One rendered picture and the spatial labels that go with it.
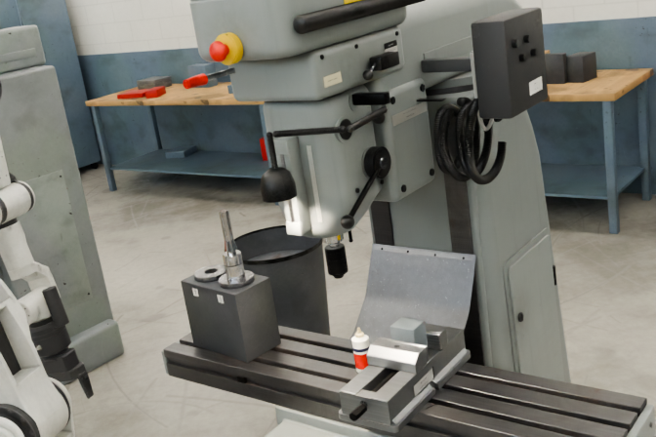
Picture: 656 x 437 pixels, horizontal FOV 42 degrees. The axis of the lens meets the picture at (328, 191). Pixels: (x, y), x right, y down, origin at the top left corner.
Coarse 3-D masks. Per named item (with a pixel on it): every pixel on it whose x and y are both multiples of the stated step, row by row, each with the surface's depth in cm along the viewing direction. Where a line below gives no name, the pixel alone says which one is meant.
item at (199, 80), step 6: (216, 72) 174; (222, 72) 175; (228, 72) 176; (234, 72) 178; (192, 78) 168; (198, 78) 169; (204, 78) 170; (210, 78) 172; (216, 78) 174; (186, 84) 167; (192, 84) 168; (198, 84) 169; (204, 84) 171
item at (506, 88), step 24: (480, 24) 177; (504, 24) 174; (528, 24) 183; (480, 48) 178; (504, 48) 175; (528, 48) 184; (480, 72) 180; (504, 72) 177; (528, 72) 184; (480, 96) 182; (504, 96) 179; (528, 96) 185
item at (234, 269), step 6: (240, 258) 211; (228, 264) 210; (234, 264) 210; (240, 264) 211; (228, 270) 210; (234, 270) 210; (240, 270) 211; (228, 276) 211; (234, 276) 211; (240, 276) 211
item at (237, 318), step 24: (216, 264) 224; (192, 288) 217; (216, 288) 211; (240, 288) 209; (264, 288) 212; (192, 312) 221; (216, 312) 213; (240, 312) 207; (264, 312) 213; (192, 336) 224; (216, 336) 216; (240, 336) 209; (264, 336) 214; (240, 360) 212
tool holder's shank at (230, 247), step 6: (222, 210) 209; (222, 216) 207; (228, 216) 208; (222, 222) 208; (228, 222) 209; (228, 228) 208; (228, 234) 209; (228, 240) 209; (228, 246) 209; (234, 246) 210; (228, 252) 210; (234, 252) 211
